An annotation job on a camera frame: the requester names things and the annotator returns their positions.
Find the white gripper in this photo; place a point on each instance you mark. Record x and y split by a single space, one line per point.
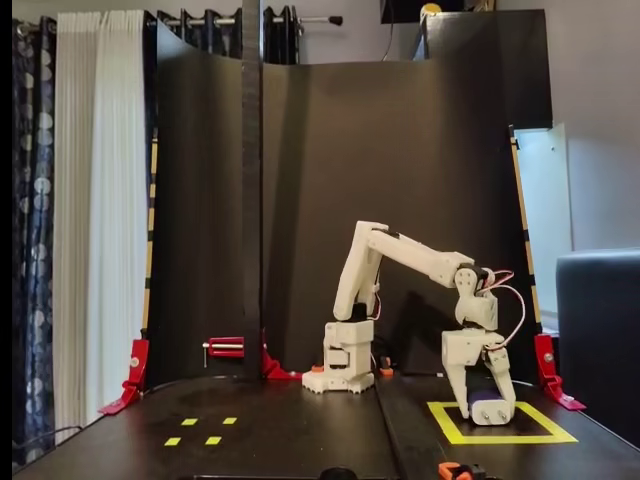
459 352

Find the blue white charger block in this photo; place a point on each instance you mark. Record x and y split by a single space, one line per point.
492 414

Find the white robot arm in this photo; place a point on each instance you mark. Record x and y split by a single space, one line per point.
360 260

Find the yellow tape square outline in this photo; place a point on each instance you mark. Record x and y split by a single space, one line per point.
500 440

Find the red table clamp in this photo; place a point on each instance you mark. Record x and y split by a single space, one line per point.
139 360
544 355

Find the yellow black striped stick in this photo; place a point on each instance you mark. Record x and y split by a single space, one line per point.
151 220
525 227

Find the black corrugated backdrop board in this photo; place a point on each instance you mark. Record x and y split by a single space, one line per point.
400 150

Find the red screw clamp silver rod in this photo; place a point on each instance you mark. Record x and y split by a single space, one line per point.
227 351

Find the yellow round object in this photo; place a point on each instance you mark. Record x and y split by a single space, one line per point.
431 9

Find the silver curtain rod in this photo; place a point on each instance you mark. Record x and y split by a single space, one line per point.
315 20

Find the white curtain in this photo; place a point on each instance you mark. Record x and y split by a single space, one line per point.
100 200

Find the black grommet curtain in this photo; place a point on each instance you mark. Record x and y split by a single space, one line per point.
220 35

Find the dark blue patterned curtain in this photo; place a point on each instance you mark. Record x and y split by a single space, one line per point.
32 200

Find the red mast base bracket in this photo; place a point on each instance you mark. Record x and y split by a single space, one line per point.
272 365

